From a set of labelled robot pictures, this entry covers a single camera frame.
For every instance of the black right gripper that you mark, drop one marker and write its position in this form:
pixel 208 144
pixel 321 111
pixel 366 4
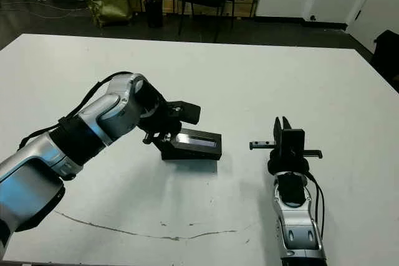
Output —
pixel 286 161

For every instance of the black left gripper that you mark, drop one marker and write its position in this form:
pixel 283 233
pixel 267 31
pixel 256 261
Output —
pixel 159 119

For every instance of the black box lid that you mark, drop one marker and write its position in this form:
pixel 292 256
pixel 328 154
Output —
pixel 199 143

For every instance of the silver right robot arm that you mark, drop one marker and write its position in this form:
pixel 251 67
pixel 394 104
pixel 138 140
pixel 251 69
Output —
pixel 296 216

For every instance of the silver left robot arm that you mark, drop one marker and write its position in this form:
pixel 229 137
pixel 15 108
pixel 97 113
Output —
pixel 71 144

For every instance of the black box with white tray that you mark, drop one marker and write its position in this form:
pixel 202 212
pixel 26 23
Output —
pixel 174 156

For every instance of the black waste bin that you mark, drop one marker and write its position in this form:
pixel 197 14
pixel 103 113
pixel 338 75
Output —
pixel 153 13

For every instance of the black armchair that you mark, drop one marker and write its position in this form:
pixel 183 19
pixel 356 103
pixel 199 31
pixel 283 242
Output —
pixel 386 56

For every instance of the yellow-green sack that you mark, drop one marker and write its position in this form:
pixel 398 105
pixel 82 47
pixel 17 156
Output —
pixel 110 3

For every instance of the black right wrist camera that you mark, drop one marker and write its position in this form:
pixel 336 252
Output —
pixel 293 143

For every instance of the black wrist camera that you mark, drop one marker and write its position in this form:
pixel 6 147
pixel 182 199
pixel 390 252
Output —
pixel 185 111
pixel 293 143

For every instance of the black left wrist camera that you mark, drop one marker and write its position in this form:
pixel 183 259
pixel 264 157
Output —
pixel 185 111

